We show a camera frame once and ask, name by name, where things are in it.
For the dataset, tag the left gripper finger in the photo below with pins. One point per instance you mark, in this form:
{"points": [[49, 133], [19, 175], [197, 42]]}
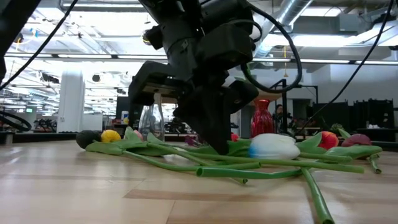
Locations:
{"points": [[208, 121], [229, 105]]}

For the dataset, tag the purple flower bunch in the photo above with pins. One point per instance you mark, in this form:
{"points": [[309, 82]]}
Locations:
{"points": [[191, 140]]}

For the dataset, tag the white blue tulip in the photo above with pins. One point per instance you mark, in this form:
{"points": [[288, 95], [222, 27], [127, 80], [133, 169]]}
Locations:
{"points": [[273, 146]]}

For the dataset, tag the maroon tulip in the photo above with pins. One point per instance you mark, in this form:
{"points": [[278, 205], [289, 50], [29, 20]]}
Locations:
{"points": [[356, 140]]}

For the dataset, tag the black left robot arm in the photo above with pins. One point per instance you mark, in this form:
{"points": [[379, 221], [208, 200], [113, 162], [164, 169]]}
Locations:
{"points": [[174, 18]]}

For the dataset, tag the red glass vase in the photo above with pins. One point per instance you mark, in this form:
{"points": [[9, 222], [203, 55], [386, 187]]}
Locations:
{"points": [[262, 124]]}

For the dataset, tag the clear glass vase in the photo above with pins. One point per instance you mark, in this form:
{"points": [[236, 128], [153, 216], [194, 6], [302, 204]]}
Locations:
{"points": [[152, 124]]}

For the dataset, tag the person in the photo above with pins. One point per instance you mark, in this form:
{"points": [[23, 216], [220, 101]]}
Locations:
{"points": [[279, 115]]}

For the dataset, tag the white pillar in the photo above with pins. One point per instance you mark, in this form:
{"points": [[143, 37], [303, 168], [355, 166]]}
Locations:
{"points": [[71, 102]]}

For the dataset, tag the black cabinet row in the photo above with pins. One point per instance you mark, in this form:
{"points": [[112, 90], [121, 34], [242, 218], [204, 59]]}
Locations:
{"points": [[357, 115]]}

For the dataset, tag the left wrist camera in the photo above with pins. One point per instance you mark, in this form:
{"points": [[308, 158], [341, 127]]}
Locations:
{"points": [[224, 46]]}

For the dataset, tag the silver ceiling duct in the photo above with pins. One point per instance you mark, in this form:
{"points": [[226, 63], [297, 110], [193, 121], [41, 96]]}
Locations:
{"points": [[289, 15]]}

